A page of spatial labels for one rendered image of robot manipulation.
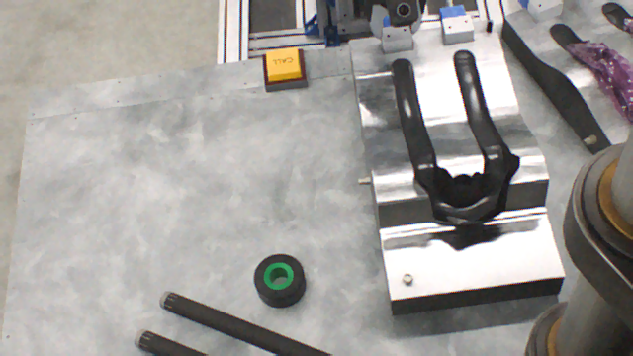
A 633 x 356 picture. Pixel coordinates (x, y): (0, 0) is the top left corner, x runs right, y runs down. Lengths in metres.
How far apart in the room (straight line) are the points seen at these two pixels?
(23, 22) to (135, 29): 0.41
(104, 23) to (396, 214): 1.87
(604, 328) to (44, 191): 1.12
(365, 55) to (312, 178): 0.24
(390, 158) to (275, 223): 0.24
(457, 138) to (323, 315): 0.35
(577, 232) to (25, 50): 2.59
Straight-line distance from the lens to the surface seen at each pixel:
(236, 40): 2.47
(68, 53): 2.93
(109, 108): 1.64
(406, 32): 1.49
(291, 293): 1.31
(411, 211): 1.29
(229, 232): 1.42
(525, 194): 1.31
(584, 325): 0.69
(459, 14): 1.54
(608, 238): 0.55
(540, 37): 1.58
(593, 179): 0.57
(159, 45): 2.84
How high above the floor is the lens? 2.01
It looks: 56 degrees down
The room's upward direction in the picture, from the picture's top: 10 degrees counter-clockwise
